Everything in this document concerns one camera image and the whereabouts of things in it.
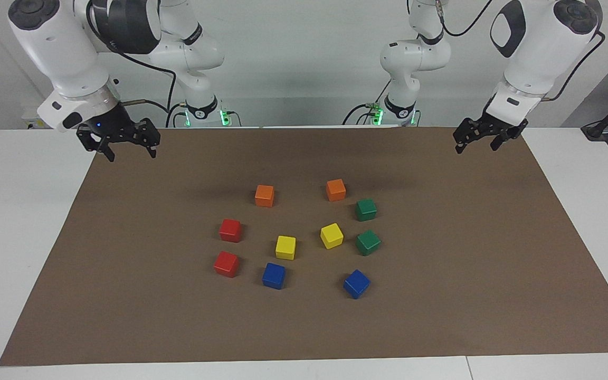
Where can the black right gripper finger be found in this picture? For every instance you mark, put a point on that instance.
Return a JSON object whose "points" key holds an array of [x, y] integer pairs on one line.
{"points": [[108, 152], [152, 150]]}

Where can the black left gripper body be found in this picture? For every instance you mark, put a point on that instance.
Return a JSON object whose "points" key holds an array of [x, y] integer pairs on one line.
{"points": [[499, 126]]}

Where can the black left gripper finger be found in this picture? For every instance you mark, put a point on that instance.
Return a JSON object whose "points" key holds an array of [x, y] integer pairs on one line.
{"points": [[494, 143], [459, 146]]}

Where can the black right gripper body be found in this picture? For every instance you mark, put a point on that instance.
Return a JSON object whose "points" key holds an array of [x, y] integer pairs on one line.
{"points": [[116, 126]]}

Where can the red wooden block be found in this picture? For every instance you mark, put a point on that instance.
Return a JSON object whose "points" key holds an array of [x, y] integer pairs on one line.
{"points": [[230, 230], [226, 264]]}

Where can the green wooden block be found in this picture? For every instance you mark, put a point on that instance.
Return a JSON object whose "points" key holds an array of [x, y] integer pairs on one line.
{"points": [[366, 210], [368, 243]]}

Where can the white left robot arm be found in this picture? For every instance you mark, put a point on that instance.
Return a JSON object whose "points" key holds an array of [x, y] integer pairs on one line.
{"points": [[536, 58]]}

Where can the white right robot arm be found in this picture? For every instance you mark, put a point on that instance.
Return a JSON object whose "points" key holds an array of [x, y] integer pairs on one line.
{"points": [[66, 53]]}

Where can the white power strip box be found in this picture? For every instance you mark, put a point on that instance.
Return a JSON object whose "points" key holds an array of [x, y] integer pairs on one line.
{"points": [[29, 124]]}

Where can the orange wooden block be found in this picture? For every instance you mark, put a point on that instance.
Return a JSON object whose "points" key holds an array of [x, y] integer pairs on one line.
{"points": [[335, 190], [264, 196]]}

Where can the yellow wooden block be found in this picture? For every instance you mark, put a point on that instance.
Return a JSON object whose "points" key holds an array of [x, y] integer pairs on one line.
{"points": [[285, 247], [331, 236]]}

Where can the blue wooden block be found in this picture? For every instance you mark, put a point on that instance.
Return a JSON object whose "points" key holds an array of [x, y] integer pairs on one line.
{"points": [[356, 284], [273, 276]]}

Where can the brown table mat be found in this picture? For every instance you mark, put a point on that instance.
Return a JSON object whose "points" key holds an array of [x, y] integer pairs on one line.
{"points": [[304, 327]]}

